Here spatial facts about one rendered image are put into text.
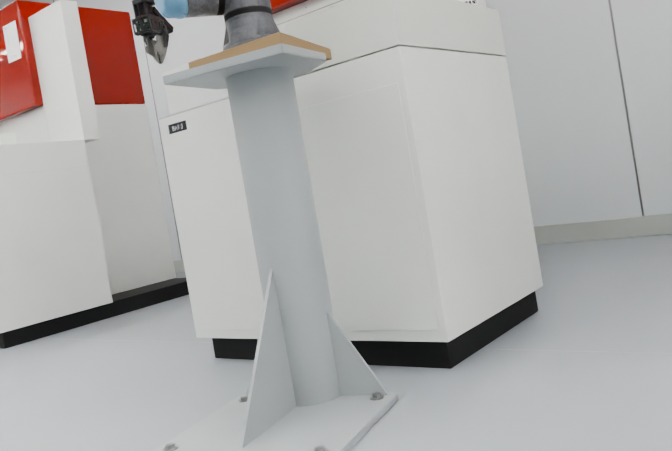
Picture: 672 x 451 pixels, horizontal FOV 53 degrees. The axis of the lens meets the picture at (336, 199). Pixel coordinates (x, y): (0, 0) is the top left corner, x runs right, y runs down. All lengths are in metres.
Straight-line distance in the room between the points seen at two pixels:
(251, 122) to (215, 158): 0.57
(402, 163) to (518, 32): 2.25
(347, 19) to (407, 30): 0.16
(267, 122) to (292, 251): 0.30
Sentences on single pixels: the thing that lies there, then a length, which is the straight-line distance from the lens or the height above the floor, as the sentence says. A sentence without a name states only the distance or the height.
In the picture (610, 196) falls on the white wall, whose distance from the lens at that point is 3.71.
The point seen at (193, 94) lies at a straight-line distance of 2.20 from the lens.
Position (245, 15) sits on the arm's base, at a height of 0.93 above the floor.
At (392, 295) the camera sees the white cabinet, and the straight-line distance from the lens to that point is 1.78.
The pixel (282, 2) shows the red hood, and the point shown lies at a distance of 2.73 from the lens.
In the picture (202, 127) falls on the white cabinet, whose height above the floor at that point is 0.75.
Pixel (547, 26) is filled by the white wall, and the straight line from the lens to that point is 3.81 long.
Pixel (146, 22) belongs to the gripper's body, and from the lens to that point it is 2.38.
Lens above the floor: 0.51
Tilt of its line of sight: 1 degrees down
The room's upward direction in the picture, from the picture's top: 10 degrees counter-clockwise
